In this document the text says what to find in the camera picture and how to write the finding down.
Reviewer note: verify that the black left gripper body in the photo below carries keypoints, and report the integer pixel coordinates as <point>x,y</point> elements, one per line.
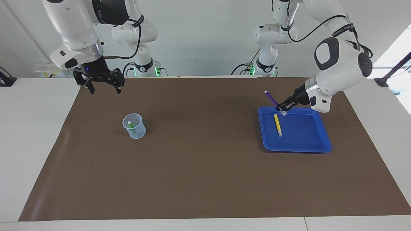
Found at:
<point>302,95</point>

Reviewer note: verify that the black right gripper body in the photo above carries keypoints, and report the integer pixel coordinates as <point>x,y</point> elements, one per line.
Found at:
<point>96,69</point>

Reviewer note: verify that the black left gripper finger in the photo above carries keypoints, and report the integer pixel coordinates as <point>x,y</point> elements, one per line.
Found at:
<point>288,101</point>
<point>288,107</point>

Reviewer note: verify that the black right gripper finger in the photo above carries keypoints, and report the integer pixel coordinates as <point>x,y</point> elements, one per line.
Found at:
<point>82,77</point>
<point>118,78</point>

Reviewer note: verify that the purple marker pen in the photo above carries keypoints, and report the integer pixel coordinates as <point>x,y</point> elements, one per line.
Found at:
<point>273,99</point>

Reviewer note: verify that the yellow marker pen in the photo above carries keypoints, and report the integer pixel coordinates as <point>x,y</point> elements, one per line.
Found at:
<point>277,125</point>

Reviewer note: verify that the green marker pen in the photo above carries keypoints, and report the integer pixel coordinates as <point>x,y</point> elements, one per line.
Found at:
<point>132,127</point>

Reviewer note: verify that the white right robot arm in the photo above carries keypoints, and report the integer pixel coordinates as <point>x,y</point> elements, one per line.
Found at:
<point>74,25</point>

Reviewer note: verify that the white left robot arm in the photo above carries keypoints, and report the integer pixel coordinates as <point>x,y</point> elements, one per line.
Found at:
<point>340,67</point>

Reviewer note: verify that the blue plastic tray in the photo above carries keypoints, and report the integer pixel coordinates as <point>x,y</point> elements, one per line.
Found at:
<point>308,144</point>

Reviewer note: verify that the translucent plastic cup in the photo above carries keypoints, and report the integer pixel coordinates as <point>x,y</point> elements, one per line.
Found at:
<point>139,131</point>

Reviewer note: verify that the black table clamp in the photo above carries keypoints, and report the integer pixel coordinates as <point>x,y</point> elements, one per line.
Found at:
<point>6,81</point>

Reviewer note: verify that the black pole stand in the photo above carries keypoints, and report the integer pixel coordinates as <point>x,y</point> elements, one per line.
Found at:
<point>393,69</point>

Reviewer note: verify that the brown table mat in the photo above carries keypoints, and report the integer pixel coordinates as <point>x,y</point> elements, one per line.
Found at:
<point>205,173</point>

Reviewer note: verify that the white wall socket box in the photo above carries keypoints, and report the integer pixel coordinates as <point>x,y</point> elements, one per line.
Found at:
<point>48,72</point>

